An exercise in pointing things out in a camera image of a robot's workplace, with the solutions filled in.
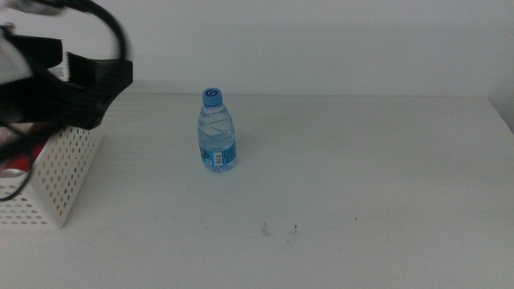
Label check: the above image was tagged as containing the white perforated plastic basket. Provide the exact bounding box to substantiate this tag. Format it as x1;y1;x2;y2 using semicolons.
0;123;105;230

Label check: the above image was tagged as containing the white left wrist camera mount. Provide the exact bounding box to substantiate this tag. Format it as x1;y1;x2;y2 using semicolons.
0;26;35;87

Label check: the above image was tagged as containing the water bottle with blue cap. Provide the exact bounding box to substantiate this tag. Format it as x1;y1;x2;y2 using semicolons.
197;87;238;174

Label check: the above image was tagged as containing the thin black cable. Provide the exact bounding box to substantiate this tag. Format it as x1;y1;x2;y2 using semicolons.
0;120;61;203

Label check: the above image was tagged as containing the red cola can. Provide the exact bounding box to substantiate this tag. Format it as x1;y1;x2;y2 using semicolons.
0;142;46;178

